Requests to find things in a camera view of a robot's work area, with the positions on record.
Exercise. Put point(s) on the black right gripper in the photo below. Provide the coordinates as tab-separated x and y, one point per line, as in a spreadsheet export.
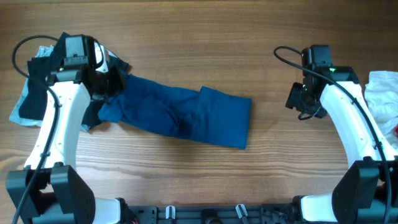
294	96

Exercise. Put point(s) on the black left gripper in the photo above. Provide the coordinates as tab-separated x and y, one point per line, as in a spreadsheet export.
109	82

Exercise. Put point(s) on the red and white garment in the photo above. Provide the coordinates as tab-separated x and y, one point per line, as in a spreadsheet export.
381	96

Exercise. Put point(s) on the blue polo shirt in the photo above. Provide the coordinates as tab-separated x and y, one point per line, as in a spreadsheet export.
207	115

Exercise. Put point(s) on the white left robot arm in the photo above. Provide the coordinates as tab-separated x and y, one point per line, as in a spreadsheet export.
48	188

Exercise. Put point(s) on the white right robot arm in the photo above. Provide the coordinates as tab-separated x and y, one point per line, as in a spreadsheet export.
367	193

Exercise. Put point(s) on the black folded shorts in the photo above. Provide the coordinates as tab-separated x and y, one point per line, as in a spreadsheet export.
46	72

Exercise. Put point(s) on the light grey folded garment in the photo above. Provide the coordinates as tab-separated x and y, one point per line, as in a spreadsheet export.
29	119

